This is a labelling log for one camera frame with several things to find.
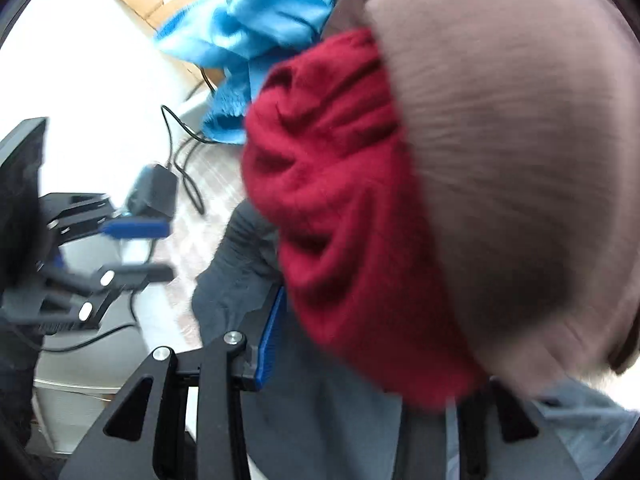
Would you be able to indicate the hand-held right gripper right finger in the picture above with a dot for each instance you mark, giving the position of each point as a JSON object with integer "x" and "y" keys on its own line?
{"x": 520, "y": 460}

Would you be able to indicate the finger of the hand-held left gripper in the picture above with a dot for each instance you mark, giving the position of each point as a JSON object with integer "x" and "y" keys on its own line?
{"x": 135, "y": 229}
{"x": 145, "y": 275}

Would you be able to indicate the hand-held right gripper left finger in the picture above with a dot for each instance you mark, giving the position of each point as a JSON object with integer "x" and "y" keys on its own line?
{"x": 267, "y": 355}

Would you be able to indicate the dark grey pants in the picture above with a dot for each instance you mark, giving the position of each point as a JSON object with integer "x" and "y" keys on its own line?
{"x": 325, "y": 435}

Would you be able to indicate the red knit garment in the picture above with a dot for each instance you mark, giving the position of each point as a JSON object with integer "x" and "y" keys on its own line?
{"x": 340, "y": 210}

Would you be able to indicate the brown garment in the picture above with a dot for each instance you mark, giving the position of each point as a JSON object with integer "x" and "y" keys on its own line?
{"x": 525, "y": 160}

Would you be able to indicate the black charger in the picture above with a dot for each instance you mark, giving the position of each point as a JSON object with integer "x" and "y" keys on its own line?
{"x": 160, "y": 187}

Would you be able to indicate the pink plaid blanket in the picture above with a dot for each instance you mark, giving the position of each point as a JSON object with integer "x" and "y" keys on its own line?
{"x": 200, "y": 240}

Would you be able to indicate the blue cloth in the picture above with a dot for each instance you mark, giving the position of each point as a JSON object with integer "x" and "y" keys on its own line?
{"x": 250, "y": 25}

